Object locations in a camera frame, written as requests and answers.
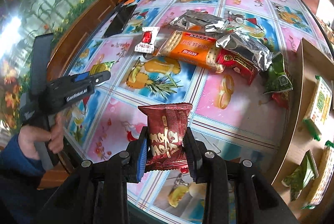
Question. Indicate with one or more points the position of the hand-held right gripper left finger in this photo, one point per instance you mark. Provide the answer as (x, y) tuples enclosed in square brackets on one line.
[(143, 156)]

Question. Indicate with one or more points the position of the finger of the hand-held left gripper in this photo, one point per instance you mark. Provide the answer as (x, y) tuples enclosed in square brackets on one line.
[(81, 77), (101, 76)]

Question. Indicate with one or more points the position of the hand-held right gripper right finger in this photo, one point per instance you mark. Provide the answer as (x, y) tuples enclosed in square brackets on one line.
[(191, 156)]

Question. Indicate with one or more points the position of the dark red snack packet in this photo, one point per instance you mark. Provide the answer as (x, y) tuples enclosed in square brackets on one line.
[(167, 130)]

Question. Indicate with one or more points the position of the cardboard box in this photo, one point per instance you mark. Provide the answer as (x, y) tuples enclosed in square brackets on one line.
[(294, 122)]

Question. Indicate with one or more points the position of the small green snack packet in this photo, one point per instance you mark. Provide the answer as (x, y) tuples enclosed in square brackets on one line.
[(278, 77)]

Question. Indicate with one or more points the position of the silver foil snack packet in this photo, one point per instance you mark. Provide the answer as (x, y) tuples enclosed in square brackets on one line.
[(198, 20), (248, 49)]

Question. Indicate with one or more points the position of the yellow label cracker packet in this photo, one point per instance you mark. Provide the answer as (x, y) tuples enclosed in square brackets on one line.
[(321, 109)]

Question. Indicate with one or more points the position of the person's left forearm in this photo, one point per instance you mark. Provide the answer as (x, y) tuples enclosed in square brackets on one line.
[(18, 182)]

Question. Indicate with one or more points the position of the person's left hand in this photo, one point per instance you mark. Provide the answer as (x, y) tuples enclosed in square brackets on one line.
[(56, 135)]

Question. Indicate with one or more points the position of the white red snack packet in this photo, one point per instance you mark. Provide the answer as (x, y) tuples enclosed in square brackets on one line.
[(146, 40)]

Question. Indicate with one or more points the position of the black smartphone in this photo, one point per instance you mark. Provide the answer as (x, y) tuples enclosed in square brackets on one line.
[(120, 20)]

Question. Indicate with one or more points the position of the orange cracker packet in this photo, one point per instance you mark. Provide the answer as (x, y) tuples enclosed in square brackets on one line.
[(188, 49)]

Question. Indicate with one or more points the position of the red snack packet gold emblem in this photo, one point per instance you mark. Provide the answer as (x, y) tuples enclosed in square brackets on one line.
[(234, 63)]

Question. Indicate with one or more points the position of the small red snack packet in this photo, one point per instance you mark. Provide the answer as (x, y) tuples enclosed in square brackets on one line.
[(281, 98)]

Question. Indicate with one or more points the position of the flat silver foil snack packet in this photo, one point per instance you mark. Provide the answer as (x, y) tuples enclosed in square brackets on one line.
[(198, 20)]

